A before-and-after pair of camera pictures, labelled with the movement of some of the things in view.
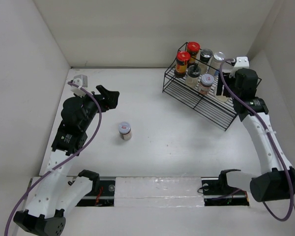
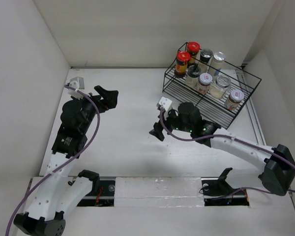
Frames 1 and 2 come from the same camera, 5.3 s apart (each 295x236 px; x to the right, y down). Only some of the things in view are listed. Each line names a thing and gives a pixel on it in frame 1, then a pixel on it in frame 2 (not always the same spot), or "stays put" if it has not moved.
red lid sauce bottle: [181, 64] stays put
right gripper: [220, 88] -> [158, 130]
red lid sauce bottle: [193, 47] stays put
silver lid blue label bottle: [215, 66] stays put
